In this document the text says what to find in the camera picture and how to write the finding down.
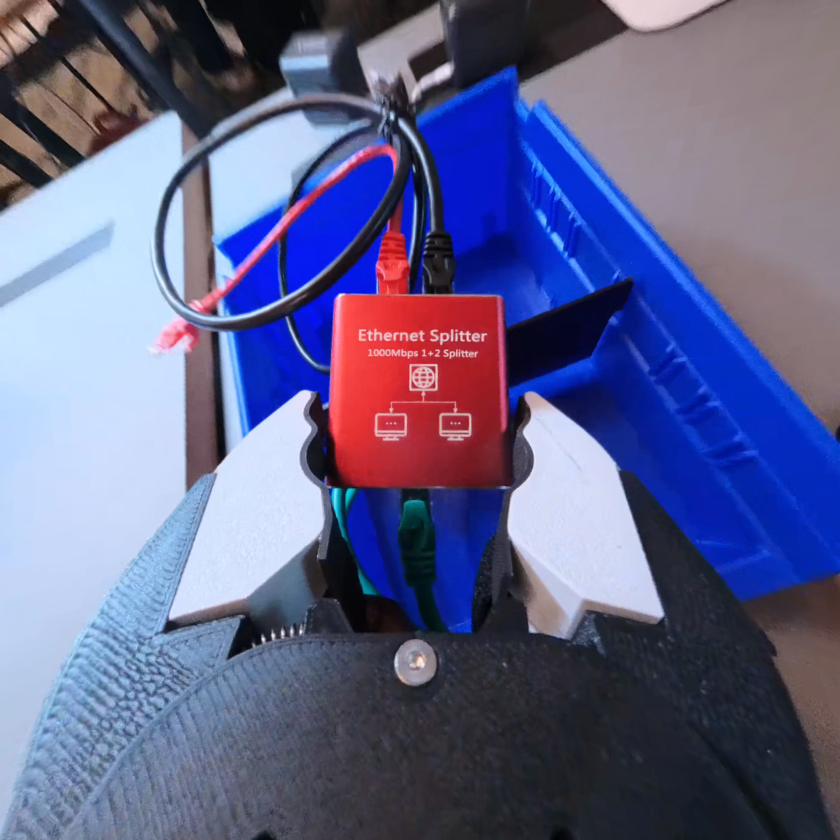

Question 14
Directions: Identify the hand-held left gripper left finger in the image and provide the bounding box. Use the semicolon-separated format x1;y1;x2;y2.
167;391;366;634

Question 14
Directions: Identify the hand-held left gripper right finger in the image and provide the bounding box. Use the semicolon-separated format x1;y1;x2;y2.
472;392;665;642

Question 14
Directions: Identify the blue plastic bin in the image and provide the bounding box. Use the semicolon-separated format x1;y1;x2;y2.
213;66;840;632

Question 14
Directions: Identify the green ethernet cable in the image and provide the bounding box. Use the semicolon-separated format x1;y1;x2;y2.
328;487;450;634

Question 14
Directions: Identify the red ethernet splitter box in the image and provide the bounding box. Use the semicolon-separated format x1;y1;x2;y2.
326;293;513;490

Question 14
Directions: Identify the red ethernet cable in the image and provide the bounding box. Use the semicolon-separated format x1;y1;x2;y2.
147;143;413;357

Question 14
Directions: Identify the black cable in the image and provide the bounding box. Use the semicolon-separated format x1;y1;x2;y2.
151;94;458;375

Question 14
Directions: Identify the white side table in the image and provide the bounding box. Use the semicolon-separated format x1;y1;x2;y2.
0;112;221;788

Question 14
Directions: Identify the black tripod stand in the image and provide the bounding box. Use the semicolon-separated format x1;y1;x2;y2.
79;0;221;135

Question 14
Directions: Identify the black power adapter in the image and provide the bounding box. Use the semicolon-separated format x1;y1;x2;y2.
438;0;534;88

